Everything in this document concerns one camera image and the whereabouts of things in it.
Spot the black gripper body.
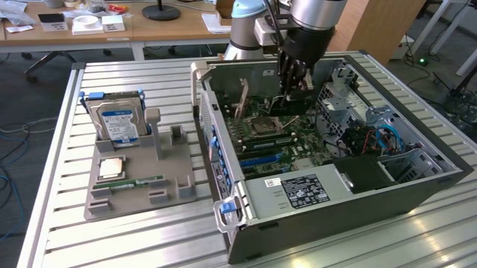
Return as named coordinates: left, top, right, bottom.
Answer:
left=281, top=26, right=335, bottom=64

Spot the green graphics card black heatsink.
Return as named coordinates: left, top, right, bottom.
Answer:
left=232, top=78, right=311, bottom=121

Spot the metal socket cover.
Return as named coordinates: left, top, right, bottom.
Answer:
left=275, top=114, right=301, bottom=125

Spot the metal disk bay cage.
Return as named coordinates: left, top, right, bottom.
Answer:
left=315, top=80, right=375, bottom=140

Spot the CPU socket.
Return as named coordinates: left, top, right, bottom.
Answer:
left=248, top=115, right=279, bottom=137

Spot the black RAM stick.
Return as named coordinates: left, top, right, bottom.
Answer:
left=243, top=136, right=295, bottom=150

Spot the black power connector cluster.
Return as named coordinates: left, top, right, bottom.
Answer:
left=340, top=127, right=369, bottom=157

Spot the white paper stack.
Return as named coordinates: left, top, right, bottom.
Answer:
left=200, top=12, right=231, bottom=34

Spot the white power box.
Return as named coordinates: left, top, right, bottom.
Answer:
left=398, top=35, right=415, bottom=61

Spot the wooden desk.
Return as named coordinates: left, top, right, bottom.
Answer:
left=132, top=0, right=337, bottom=61
left=0, top=0, right=133, bottom=54

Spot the black round lamp base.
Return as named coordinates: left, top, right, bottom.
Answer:
left=140, top=0, right=182, bottom=21

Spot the grey power supply unit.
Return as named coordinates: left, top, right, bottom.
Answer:
left=232, top=164, right=353, bottom=226

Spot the hard disk blue carrier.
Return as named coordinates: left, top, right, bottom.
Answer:
left=78, top=88, right=146, bottom=149

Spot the plain white box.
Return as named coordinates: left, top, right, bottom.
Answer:
left=100, top=15, right=125, bottom=33

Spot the grey parts rack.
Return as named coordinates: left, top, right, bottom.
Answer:
left=82, top=107, right=197, bottom=221

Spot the dark grey PC case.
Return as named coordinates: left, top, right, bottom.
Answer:
left=190, top=54, right=475, bottom=265

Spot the flat white box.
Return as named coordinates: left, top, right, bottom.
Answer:
left=69, top=24, right=105, bottom=36

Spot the green RAM stick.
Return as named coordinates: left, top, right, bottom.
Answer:
left=92, top=175, right=164, bottom=190

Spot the silver CPU chip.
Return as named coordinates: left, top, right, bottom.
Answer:
left=97, top=157, right=125, bottom=179

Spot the white tape roll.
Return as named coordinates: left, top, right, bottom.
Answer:
left=72, top=15, right=97, bottom=29

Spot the white box black top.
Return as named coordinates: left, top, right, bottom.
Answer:
left=37, top=13, right=68, bottom=32

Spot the clear plastic bag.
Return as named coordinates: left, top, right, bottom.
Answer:
left=0, top=1, right=35, bottom=26

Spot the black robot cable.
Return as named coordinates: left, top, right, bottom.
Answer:
left=263, top=0, right=288, bottom=55

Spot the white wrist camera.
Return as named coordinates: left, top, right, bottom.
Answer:
left=253, top=16, right=287, bottom=45

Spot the blue wire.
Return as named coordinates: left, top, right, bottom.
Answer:
left=373, top=125, right=404, bottom=156

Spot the white table frame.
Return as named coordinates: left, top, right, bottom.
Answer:
left=407, top=0, right=477, bottom=76

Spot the metal drive bracket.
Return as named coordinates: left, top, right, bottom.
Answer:
left=377, top=147, right=446, bottom=184

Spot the grey case handle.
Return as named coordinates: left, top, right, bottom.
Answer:
left=210, top=194, right=247, bottom=233

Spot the black caster leg frame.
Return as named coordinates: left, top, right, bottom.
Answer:
left=19, top=49, right=114, bottom=82

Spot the blue floor cable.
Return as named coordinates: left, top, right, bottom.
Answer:
left=0, top=133, right=29, bottom=241

